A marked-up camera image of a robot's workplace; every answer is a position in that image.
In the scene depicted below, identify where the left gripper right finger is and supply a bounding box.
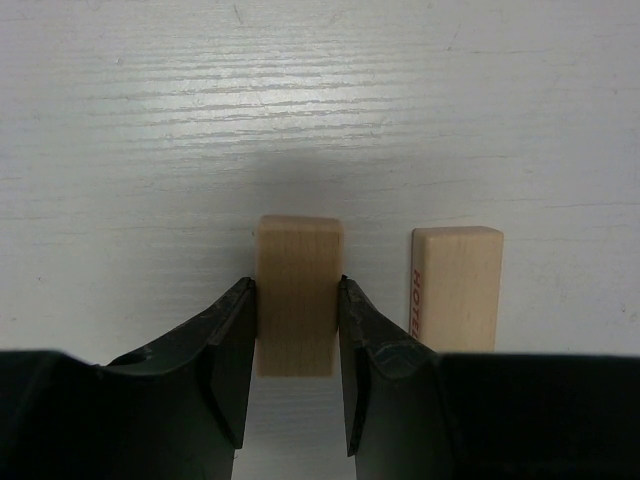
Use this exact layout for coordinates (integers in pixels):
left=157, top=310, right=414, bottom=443
left=338, top=278, right=639, bottom=479

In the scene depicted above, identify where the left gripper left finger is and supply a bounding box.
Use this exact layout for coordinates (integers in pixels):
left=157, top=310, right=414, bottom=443
left=1, top=277, right=256, bottom=479

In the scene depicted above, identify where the light wood block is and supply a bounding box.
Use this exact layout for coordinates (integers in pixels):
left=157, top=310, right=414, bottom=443
left=409, top=226, right=504, bottom=352
left=255, top=215, right=344, bottom=377

